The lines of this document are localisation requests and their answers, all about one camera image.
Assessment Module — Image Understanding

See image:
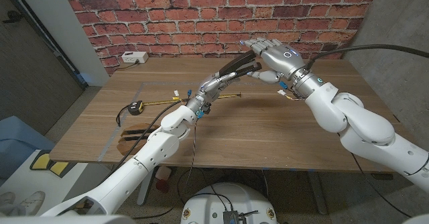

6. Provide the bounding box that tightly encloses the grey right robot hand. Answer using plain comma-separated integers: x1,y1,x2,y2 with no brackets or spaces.
239,38,325,98

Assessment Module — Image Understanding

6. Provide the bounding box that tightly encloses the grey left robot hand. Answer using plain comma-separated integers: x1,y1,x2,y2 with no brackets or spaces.
185,72,241,115

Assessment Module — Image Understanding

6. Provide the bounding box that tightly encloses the long black stapler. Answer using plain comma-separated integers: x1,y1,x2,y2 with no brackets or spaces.
217,49,263,80

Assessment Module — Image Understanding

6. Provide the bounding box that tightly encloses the yellow tape measure black case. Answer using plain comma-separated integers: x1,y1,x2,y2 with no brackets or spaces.
115,92,243,127

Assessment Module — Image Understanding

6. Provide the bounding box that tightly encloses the white power strip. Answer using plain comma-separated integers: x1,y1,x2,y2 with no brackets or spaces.
121,51,149,64

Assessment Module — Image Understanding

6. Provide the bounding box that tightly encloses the red and white bottle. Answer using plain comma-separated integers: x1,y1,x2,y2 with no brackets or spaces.
155,166,172,194

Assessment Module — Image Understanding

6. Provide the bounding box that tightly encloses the brown wooden object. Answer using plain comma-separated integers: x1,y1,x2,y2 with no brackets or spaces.
117,122,161,156

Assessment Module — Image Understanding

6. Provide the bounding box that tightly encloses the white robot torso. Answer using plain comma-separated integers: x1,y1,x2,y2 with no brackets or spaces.
180,182,279,224

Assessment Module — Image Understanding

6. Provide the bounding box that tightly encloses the grey metal table leg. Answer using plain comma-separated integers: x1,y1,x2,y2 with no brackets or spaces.
307,170,328,215
137,169,156,207

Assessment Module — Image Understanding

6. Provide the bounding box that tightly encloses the small black flat object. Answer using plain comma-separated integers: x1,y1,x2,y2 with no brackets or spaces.
371,172,395,181

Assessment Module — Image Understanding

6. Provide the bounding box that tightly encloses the yellow pad with black edge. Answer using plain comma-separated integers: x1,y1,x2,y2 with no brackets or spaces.
29,149,70,178

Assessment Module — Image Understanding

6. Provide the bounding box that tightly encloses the white flat platform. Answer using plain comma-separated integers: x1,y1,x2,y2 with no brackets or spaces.
0,149,108,211

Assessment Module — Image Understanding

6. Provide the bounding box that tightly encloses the blue plastic bin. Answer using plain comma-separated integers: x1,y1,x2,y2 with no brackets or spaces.
0,115,56,181

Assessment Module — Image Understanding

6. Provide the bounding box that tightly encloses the white shoe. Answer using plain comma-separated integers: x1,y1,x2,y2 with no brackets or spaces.
18,190,46,209

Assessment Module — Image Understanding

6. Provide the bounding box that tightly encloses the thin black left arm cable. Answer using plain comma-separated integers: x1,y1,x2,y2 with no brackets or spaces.
132,119,198,220

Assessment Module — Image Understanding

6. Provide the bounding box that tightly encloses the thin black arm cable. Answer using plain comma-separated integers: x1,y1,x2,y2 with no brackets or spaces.
350,152,412,219
132,119,198,220

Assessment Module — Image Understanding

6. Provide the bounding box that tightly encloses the black power strip cord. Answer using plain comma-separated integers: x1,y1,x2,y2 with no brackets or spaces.
115,61,139,71

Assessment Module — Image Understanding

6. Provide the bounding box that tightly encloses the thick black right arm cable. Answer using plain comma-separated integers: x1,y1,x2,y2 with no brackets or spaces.
304,44,429,71

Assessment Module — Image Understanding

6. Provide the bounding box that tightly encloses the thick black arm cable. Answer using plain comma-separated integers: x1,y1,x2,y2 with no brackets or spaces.
304,44,429,71
100,98,188,184

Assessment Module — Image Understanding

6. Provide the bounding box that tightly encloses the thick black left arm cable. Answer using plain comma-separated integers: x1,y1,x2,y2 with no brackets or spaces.
100,98,188,184

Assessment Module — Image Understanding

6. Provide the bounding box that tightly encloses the printed brick wall backdrop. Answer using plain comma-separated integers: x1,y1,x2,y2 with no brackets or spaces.
59,0,383,76

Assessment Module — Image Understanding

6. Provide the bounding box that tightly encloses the black looped floor cable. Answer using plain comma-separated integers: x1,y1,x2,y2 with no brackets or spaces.
176,167,235,212

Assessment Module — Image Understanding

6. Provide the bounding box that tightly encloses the grey device with wires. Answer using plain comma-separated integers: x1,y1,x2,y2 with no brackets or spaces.
223,210,259,224

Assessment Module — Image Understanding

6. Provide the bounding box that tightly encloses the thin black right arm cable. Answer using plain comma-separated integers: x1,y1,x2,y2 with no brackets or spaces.
350,152,412,219

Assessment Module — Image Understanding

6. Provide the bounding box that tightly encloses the black door handle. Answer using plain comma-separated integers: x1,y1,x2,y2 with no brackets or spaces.
2,9,23,24

